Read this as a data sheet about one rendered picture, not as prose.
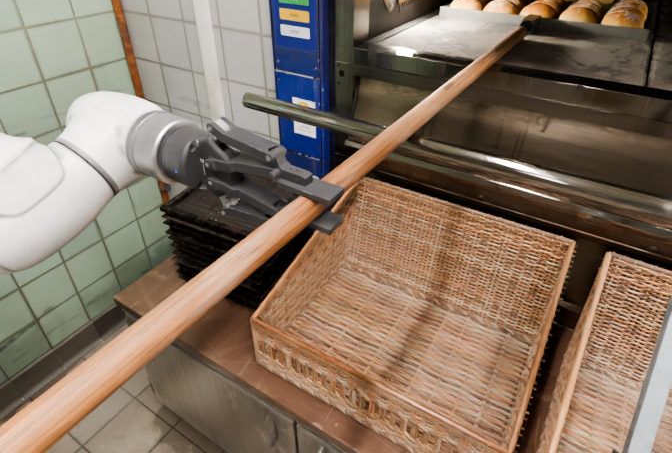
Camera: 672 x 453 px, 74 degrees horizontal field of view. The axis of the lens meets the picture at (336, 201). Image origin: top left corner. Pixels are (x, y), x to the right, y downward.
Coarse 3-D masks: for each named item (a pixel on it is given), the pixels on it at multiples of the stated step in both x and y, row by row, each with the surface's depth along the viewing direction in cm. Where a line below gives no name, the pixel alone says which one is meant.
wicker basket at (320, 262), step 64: (384, 192) 118; (320, 256) 114; (448, 256) 114; (512, 256) 106; (256, 320) 95; (320, 320) 113; (384, 320) 113; (448, 320) 113; (512, 320) 109; (320, 384) 94; (384, 384) 98; (448, 384) 98; (512, 384) 98; (448, 448) 80; (512, 448) 72
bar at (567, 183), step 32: (256, 96) 82; (352, 128) 72; (384, 128) 70; (448, 160) 66; (480, 160) 63; (512, 160) 61; (576, 192) 58; (608, 192) 56; (640, 192) 55; (640, 416) 50; (640, 448) 49
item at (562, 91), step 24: (360, 48) 107; (384, 48) 106; (408, 72) 103; (432, 72) 100; (456, 72) 97; (504, 72) 92; (528, 72) 91; (552, 72) 91; (552, 96) 89; (576, 96) 86; (600, 96) 84; (624, 96) 82; (648, 96) 80
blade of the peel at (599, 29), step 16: (448, 16) 135; (464, 16) 132; (480, 16) 130; (496, 16) 128; (512, 16) 126; (576, 32) 119; (592, 32) 117; (608, 32) 115; (624, 32) 113; (640, 32) 112
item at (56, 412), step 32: (512, 32) 107; (480, 64) 87; (448, 96) 74; (416, 128) 66; (352, 160) 54; (288, 224) 44; (224, 256) 40; (256, 256) 41; (192, 288) 36; (224, 288) 38; (160, 320) 34; (192, 320) 36; (96, 352) 32; (128, 352) 32; (160, 352) 34; (64, 384) 29; (96, 384) 30; (32, 416) 27; (64, 416) 28; (0, 448) 26; (32, 448) 27
